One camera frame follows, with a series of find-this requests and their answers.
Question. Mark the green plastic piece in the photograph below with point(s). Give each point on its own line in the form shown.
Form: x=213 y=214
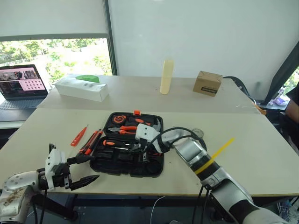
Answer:
x=88 y=78

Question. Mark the tall cream foam block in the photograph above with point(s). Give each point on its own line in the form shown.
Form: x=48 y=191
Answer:
x=167 y=77

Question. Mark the black plastic tool case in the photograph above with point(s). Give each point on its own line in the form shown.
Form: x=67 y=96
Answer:
x=126 y=163

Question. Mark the small orange clamp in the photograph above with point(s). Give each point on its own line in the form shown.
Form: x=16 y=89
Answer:
x=261 y=109

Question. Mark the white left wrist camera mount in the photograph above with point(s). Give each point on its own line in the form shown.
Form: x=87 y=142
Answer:
x=54 y=161

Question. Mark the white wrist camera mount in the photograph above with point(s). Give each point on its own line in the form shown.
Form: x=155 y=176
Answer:
x=146 y=131
x=54 y=161

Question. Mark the person in dark clothes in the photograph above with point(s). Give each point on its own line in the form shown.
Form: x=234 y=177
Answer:
x=293 y=105

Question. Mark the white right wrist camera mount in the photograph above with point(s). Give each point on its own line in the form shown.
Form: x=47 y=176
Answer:
x=146 y=131

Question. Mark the orange black utility knife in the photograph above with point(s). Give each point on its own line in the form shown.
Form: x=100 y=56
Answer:
x=91 y=142

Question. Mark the black window frame post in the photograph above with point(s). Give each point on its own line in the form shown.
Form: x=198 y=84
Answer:
x=109 y=35

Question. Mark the orange tester screwdriver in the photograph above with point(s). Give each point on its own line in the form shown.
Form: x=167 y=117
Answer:
x=79 y=136

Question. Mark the round clear tape roll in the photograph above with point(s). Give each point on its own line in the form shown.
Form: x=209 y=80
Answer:
x=198 y=133

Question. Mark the open laptop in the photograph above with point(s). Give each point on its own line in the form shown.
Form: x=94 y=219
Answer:
x=21 y=93

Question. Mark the white roller blind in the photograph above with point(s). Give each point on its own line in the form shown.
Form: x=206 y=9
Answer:
x=53 y=17

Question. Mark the black diagonal beam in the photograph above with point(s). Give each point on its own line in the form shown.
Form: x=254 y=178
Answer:
x=282 y=74

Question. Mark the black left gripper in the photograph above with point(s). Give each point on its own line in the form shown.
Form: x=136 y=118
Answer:
x=60 y=177

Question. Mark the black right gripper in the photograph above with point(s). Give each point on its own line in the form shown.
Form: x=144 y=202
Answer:
x=146 y=144

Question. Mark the yellow zip tie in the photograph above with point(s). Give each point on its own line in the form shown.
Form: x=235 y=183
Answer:
x=217 y=152

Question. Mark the orange black tape measure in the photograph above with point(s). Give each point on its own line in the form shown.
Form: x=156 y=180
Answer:
x=118 y=118

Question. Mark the small brown cardboard box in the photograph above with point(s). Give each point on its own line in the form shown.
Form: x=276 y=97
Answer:
x=206 y=84

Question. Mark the long white cardboard box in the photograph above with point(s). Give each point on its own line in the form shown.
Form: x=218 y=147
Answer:
x=81 y=89

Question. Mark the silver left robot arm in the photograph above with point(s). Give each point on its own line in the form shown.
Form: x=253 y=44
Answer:
x=16 y=186

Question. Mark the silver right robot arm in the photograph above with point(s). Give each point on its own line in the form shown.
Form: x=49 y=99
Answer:
x=210 y=168

